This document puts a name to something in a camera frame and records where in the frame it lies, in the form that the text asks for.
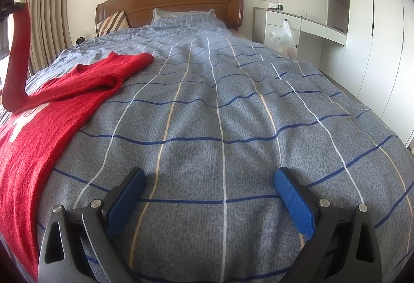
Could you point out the wooden headboard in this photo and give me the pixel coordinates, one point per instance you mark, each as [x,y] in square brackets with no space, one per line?
[181,0]

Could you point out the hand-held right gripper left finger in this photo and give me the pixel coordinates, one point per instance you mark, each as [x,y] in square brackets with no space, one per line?
[124,205]

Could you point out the striped cushion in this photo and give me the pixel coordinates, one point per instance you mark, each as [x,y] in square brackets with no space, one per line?
[113,22]

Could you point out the white plastic bag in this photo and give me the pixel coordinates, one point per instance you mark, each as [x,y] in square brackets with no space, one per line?
[284,42]

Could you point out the beige curtain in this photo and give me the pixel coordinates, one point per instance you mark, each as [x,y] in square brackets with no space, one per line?
[48,11]

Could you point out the red knitted sweater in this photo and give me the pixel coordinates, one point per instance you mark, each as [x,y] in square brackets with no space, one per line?
[35,127]

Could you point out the bed with blue checked duvet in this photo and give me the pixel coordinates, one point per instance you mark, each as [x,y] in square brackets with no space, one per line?
[226,127]

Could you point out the clear plastic bottle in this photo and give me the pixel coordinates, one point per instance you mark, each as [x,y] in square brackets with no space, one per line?
[280,4]

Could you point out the white desk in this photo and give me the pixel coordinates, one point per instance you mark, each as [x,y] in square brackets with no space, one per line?
[275,22]

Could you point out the white wardrobe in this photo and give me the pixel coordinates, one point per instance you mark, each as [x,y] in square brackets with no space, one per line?
[372,27]

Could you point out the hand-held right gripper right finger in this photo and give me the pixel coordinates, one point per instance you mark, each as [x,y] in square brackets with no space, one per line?
[296,202]

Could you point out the grey pillow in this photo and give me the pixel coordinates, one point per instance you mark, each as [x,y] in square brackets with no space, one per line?
[168,14]

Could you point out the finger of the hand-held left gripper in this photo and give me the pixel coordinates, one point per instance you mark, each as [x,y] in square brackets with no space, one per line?
[9,9]

